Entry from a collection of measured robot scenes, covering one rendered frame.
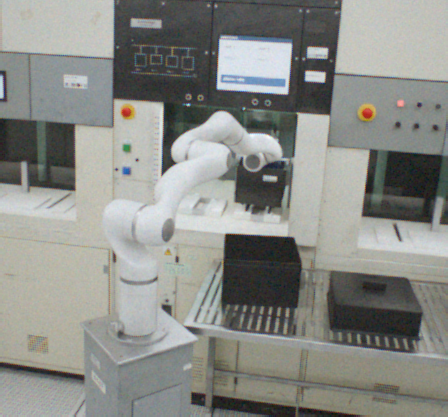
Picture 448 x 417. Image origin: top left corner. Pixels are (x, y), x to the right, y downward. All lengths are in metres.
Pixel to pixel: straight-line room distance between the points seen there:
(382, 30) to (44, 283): 1.82
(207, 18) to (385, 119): 0.79
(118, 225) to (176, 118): 1.25
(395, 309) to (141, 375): 0.84
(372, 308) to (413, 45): 0.99
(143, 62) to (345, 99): 0.81
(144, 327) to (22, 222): 1.09
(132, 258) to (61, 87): 0.99
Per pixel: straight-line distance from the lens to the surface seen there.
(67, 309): 2.83
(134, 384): 1.85
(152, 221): 1.69
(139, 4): 2.41
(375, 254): 2.48
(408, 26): 2.33
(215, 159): 1.93
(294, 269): 2.05
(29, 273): 2.84
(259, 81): 2.32
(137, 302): 1.81
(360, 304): 1.99
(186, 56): 2.36
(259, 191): 2.62
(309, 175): 2.31
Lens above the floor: 1.71
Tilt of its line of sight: 16 degrees down
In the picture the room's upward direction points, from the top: 3 degrees clockwise
